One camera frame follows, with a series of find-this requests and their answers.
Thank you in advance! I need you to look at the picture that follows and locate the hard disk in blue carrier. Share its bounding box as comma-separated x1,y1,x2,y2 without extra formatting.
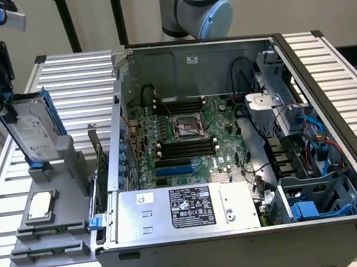
0,85,72,173

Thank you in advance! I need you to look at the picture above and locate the grey metal disk bay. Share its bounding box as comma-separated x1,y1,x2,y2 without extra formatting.
236,44,316,145

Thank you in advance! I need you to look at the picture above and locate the black stand pole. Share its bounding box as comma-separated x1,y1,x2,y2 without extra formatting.
108,0,130,48
52,0,84,56

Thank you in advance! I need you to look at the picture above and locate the grey parts rack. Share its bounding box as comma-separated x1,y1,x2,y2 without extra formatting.
0,132,105,267

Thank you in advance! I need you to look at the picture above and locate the CPU chip with silver lid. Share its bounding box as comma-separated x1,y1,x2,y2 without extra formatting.
24,189,60,224

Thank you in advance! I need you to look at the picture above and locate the green graphics card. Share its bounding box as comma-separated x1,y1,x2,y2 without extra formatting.
76,121,117,218

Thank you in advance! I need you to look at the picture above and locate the blue case latch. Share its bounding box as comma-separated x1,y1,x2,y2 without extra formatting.
88,212,107,232

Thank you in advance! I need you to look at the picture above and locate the black RAM slot bank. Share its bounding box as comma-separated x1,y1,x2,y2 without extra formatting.
156,132,220,166
151,93,206,120

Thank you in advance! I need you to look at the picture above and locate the CPU socket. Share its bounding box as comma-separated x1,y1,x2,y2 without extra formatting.
169,110,210,145

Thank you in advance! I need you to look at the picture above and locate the blue expansion slot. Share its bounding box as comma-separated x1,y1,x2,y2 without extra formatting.
154,163,195,180

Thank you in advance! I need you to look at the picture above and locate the silver power supply unit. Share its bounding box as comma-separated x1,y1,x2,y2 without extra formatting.
107,170,262,253

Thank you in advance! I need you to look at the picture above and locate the green motherboard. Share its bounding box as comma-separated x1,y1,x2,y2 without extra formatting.
121,84,278,216

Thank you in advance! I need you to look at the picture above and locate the black fan shroud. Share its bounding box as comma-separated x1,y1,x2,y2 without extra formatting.
263,128,312,182

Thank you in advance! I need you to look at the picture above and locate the black open PC case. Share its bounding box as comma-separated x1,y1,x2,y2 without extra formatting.
61,6,357,267

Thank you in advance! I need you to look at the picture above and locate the blue plastic drive carrier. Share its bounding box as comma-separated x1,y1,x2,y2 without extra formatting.
288,198,321,224

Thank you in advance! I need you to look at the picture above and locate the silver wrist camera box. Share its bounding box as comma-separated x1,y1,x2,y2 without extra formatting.
0,2,29,36

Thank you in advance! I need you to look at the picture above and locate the black looped cable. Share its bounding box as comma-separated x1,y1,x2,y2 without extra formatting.
224,54,260,99

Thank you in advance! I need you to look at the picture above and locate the blue wire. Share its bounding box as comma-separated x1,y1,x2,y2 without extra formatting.
293,105,339,185

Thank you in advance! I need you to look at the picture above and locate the red wire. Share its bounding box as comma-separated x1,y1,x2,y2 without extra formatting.
316,132,346,168

